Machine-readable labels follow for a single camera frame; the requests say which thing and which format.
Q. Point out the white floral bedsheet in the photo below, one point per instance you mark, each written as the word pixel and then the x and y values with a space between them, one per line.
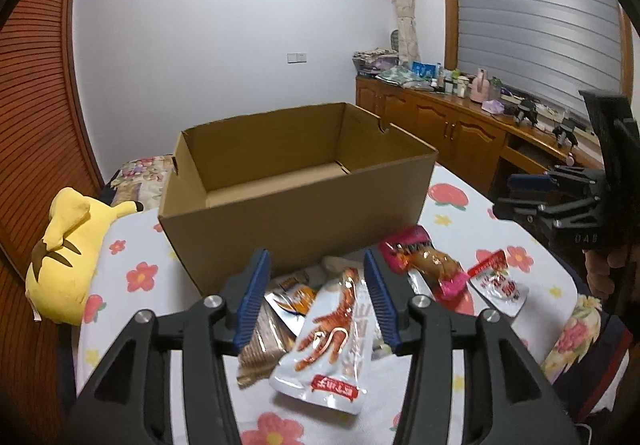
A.
pixel 150 245

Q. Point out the yellow plush toy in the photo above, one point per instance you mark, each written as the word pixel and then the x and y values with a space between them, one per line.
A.
pixel 65 265

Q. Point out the small red and white packet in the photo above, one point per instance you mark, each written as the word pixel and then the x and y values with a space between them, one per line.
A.
pixel 495 282

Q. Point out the louvered wooden wardrobe door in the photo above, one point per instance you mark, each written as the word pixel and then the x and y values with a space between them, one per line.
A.
pixel 35 100

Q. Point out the floral patterned quilt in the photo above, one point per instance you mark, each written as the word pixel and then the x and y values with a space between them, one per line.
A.
pixel 575 330
pixel 140 175

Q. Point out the stack of printed papers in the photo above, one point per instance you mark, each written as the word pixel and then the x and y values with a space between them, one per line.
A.
pixel 372 60

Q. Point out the brown wafer packet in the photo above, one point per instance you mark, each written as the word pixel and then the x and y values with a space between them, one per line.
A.
pixel 265 345

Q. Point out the silver and orange foil packet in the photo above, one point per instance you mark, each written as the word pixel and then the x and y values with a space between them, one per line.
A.
pixel 295 297

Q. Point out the brown cardboard box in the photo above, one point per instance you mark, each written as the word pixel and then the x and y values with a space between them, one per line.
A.
pixel 300 220

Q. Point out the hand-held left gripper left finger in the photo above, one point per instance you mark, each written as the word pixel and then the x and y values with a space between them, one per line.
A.
pixel 252 300

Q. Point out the white wall socket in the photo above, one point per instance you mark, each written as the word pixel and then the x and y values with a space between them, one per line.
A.
pixel 296 57

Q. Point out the person's right hand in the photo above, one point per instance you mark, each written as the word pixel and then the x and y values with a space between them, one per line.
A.
pixel 597 277

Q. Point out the person's dark clothing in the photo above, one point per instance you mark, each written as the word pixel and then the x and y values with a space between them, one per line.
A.
pixel 605 375

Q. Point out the pink bottle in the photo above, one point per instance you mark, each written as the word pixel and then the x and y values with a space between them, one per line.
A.
pixel 480 87

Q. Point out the small grey fan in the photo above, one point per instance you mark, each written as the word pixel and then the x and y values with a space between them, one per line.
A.
pixel 394 41

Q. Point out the wooden window frame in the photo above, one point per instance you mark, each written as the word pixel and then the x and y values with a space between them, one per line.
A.
pixel 448 0

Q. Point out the cluster of small bottles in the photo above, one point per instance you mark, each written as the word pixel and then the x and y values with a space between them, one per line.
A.
pixel 450 84

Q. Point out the blue box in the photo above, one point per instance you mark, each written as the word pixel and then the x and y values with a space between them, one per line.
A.
pixel 423 69

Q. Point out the green floral cloth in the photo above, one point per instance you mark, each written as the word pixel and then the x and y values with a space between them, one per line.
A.
pixel 400 76

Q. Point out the white packet with red print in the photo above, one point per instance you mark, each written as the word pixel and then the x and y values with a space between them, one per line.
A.
pixel 325 350

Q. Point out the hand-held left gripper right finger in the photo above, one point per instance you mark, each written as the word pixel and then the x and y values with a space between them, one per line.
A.
pixel 382 300

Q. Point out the wooden cabinet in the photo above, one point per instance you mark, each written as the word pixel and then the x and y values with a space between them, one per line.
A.
pixel 440 120

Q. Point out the pink drumstick snack packet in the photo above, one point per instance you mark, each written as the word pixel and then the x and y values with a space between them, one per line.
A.
pixel 425 260

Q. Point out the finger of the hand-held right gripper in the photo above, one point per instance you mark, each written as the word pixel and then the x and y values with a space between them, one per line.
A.
pixel 532 182
pixel 515 211

